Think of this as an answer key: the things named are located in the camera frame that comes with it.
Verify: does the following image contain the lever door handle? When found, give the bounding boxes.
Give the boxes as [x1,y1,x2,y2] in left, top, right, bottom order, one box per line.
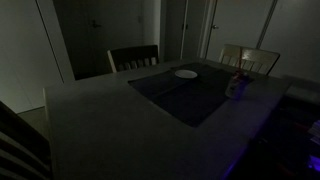
[89,19,103,30]

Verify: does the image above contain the striped chair back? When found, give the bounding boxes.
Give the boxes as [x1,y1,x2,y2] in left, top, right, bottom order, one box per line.
[0,100,54,180]

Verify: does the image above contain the white round plate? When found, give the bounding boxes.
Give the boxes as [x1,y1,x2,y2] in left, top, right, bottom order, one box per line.
[174,69,199,80]

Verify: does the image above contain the red striped drinking straw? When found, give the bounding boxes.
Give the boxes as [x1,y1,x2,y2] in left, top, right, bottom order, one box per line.
[235,46,244,82]

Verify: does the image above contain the dark fabric placemat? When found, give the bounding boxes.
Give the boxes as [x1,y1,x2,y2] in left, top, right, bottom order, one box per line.
[151,62,255,128]
[128,66,201,100]

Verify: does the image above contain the light wooden slat chair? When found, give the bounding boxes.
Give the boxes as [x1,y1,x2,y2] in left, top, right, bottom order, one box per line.
[218,43,281,76]

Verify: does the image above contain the dark interior door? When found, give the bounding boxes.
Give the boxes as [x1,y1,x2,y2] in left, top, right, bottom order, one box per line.
[52,0,145,81]

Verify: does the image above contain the dark wooden slat chair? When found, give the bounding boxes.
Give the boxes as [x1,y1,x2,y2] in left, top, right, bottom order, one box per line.
[106,44,160,74]

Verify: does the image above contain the metal drink can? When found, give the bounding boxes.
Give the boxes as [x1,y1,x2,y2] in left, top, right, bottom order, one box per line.
[224,70,249,100]

